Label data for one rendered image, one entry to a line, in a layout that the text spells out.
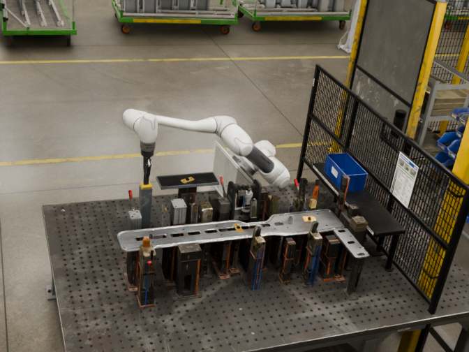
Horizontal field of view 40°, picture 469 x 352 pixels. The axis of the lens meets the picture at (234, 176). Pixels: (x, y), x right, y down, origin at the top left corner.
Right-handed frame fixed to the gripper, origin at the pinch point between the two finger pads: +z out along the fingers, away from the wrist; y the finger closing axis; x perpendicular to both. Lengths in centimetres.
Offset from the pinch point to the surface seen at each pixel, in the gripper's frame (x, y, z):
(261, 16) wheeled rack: 342, -655, 90
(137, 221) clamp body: -9.3, 21.0, 15.2
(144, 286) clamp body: -12, 55, 35
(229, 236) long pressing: 41, 41, 19
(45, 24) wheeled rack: -10, -595, 88
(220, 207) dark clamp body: 42.6, 17.8, 13.1
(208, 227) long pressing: 31.6, 29.4, 18.8
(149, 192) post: 1.2, 3.6, 7.3
